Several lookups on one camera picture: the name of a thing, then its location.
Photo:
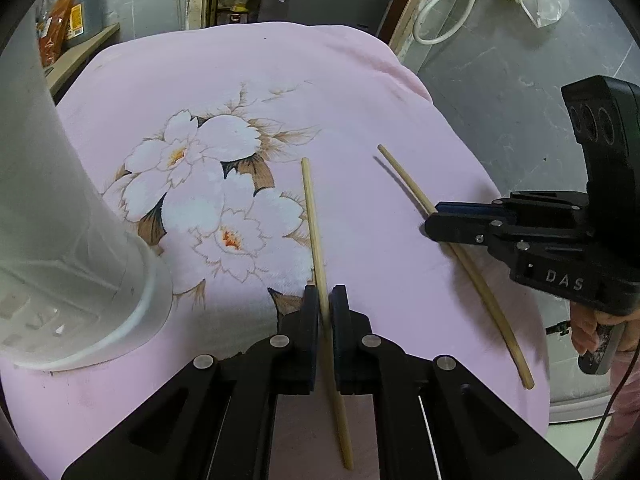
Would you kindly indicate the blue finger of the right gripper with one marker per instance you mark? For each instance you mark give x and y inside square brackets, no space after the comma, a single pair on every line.
[466,229]
[466,208]

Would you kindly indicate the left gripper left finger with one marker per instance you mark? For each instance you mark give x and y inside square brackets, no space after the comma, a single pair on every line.
[299,362]

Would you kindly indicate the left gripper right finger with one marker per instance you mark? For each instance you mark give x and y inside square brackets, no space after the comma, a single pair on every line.
[350,365]

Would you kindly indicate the wooden chopstick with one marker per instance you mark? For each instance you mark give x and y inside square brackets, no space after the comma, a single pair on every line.
[326,343]
[488,297]

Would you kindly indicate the white utensil holder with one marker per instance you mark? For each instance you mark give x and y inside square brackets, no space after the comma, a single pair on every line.
[77,288]

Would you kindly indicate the pink floral cloth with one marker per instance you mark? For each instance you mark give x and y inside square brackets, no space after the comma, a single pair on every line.
[194,140]

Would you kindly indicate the large oil jug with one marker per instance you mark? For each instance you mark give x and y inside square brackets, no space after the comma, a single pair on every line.
[82,23]

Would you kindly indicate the orange snack packet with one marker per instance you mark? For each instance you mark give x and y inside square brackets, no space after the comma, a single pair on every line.
[54,31]

